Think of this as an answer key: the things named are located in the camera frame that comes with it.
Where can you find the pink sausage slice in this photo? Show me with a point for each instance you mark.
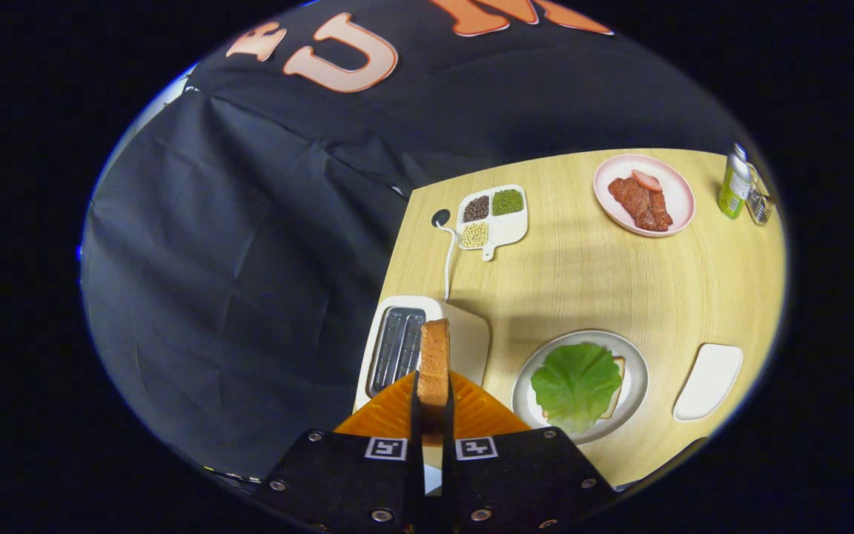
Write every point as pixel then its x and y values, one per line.
pixel 648 180

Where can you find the pile of yellow beans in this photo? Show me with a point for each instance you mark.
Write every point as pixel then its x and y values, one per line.
pixel 475 234

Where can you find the white toaster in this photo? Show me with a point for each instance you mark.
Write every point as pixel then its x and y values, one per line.
pixel 464 334

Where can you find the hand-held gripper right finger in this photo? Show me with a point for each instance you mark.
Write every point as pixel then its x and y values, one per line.
pixel 448 437

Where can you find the round white plate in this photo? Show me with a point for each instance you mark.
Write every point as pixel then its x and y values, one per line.
pixel 634 371

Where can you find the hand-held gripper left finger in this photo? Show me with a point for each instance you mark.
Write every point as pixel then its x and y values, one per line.
pixel 417 445

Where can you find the pile of green beans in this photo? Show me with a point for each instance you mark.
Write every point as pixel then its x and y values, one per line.
pixel 508 202

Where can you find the white rounded square dish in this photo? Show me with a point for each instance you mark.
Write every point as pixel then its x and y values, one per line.
pixel 709 378

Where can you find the pile of dark beans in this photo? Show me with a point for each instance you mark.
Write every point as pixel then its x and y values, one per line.
pixel 476 208

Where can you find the white sandwich bread slice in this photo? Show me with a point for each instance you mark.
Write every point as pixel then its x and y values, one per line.
pixel 617 386

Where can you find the toasted bread slice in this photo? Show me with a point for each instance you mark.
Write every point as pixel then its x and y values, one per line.
pixel 434 363

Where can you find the brown meat slices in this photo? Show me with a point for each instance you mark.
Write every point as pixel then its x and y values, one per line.
pixel 638 200

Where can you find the white divided dish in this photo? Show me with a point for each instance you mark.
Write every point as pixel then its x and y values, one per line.
pixel 512 226

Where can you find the pink plate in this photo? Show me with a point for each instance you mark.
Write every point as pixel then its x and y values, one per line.
pixel 680 202

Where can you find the green lettuce leaf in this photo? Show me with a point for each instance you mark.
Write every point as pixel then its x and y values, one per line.
pixel 575 382

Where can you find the green label metal bottle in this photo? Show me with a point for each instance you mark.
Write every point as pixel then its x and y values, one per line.
pixel 732 189

